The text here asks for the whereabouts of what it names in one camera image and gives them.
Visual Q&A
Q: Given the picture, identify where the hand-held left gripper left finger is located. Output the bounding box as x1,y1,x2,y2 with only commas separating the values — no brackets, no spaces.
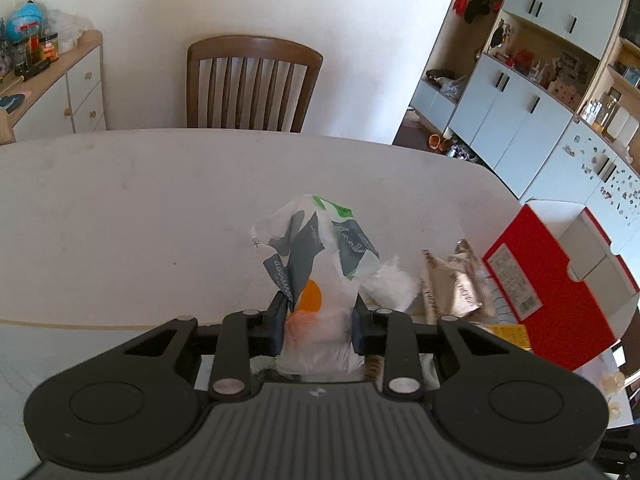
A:
120,291,294,402

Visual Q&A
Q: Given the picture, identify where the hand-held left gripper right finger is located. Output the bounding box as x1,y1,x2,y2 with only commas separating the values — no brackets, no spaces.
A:
351,294,517,401

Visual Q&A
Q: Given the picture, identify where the white printed tissue pack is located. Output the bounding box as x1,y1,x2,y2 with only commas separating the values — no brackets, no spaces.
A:
249,194,383,381

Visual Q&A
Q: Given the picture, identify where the red cardboard box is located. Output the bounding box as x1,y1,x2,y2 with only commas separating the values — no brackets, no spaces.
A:
482,200,640,372

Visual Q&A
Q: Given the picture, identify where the white crumpled tissue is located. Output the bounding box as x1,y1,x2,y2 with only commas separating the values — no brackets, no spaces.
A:
360,255,419,316

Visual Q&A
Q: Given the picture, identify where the yellow packet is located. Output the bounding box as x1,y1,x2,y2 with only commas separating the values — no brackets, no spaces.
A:
480,324,534,352

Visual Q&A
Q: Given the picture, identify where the grey plastic bag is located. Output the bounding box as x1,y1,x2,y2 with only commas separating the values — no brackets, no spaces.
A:
440,75,469,99

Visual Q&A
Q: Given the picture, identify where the brown wooden slat-back chair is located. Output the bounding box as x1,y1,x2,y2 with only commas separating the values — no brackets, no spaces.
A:
186,35,324,134

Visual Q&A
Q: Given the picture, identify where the white wooden sideboard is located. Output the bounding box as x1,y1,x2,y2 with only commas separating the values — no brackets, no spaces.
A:
0,30,108,144

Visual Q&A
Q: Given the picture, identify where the cardboard figure box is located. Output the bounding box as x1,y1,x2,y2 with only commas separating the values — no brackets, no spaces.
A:
550,80,579,106

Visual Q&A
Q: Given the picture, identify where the glass jar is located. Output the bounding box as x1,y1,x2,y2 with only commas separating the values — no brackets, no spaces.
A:
595,92,621,134

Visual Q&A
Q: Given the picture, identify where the white square container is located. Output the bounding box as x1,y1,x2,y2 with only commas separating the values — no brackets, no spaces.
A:
610,110,639,142

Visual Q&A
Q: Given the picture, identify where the black hanging bag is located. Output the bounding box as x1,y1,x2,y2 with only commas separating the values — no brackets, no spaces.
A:
465,0,494,24

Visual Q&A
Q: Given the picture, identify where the blue flat pad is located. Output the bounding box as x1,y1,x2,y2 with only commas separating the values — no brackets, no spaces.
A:
0,91,32,111

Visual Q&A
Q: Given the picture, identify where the red label jar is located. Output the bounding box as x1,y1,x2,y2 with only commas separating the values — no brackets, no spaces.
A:
39,33,61,64

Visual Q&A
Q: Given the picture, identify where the clear plastic bag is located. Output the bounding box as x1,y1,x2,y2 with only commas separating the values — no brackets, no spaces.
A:
45,10,94,54

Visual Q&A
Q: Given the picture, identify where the light blue wall cabinet unit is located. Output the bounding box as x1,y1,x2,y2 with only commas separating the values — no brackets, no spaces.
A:
394,0,640,261

